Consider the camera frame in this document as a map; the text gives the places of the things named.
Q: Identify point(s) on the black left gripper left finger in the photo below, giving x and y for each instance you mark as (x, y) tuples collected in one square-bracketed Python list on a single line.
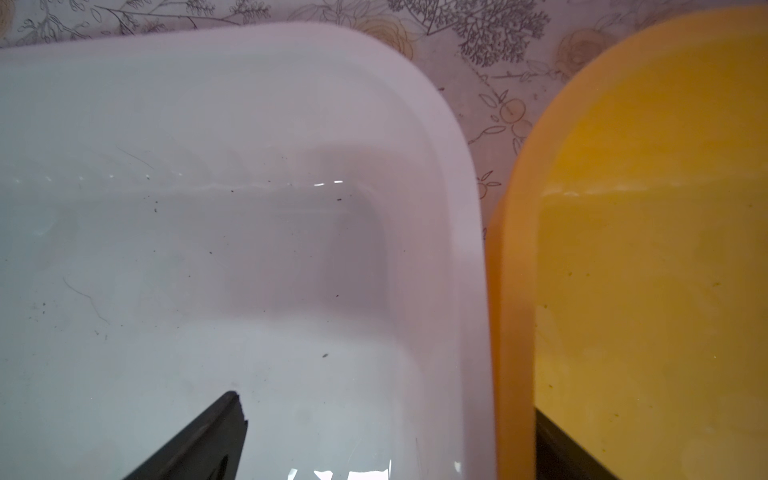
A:
[(208, 448)]

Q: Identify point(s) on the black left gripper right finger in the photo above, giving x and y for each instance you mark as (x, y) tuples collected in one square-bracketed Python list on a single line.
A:
[(559, 457)]

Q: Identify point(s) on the yellow plastic storage box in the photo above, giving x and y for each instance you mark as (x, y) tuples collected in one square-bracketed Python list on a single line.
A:
[(627, 260)]

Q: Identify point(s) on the white plastic storage box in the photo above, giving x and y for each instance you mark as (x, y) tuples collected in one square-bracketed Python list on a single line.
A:
[(286, 211)]

